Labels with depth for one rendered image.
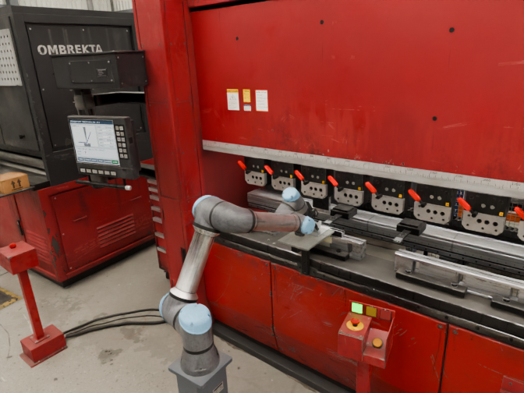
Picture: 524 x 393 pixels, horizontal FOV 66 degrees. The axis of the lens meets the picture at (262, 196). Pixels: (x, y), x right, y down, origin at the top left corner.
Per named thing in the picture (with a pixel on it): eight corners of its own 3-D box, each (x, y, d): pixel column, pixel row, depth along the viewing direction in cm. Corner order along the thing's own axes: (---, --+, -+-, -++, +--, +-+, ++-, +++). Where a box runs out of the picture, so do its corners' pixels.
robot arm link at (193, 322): (192, 356, 146) (189, 325, 142) (174, 338, 156) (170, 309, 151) (220, 341, 153) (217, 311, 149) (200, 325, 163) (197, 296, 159)
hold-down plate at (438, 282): (394, 277, 191) (395, 271, 190) (399, 272, 195) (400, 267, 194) (463, 298, 172) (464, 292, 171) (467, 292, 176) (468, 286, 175)
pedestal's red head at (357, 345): (337, 355, 174) (338, 320, 168) (348, 332, 187) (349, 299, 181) (384, 369, 165) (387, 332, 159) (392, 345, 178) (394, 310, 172)
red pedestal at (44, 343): (19, 355, 280) (-14, 248, 252) (54, 336, 298) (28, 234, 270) (31, 368, 268) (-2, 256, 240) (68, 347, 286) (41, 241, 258)
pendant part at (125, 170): (77, 174, 252) (65, 115, 240) (93, 168, 262) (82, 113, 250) (133, 180, 233) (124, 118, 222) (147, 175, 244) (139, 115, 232)
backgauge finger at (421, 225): (384, 241, 202) (384, 232, 201) (403, 224, 221) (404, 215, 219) (408, 247, 195) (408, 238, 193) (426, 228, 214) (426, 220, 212)
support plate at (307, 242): (277, 242, 206) (277, 240, 205) (306, 224, 225) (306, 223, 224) (307, 251, 195) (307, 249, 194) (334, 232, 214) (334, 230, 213)
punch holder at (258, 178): (245, 182, 241) (243, 156, 236) (254, 179, 247) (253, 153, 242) (264, 186, 232) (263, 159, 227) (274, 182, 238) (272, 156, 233)
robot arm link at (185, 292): (170, 334, 152) (217, 198, 152) (152, 316, 163) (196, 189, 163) (195, 334, 161) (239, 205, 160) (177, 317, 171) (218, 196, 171)
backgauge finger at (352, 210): (316, 224, 226) (316, 215, 225) (338, 210, 245) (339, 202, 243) (335, 228, 219) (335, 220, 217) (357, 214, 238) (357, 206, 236)
